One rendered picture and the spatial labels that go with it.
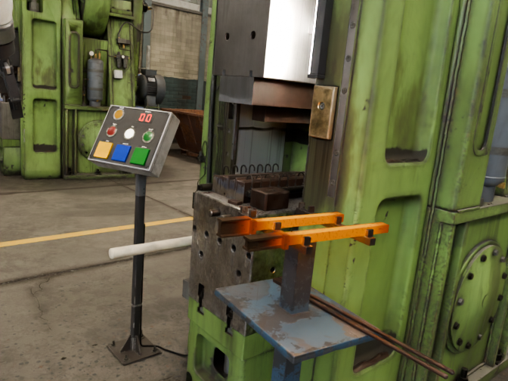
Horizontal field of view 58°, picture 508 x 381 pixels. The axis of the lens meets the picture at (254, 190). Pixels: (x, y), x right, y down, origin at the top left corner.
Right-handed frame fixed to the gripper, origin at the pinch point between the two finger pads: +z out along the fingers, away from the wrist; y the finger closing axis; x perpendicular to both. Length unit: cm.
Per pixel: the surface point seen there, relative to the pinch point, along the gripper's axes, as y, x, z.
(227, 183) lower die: -31, -63, 31
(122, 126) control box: 27, -46, 42
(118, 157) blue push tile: 14, -39, 47
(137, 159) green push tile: 7, -44, 44
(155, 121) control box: 17, -57, 34
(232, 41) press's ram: -3, -75, -11
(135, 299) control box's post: -17, -34, 111
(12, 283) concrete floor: 67, 11, 181
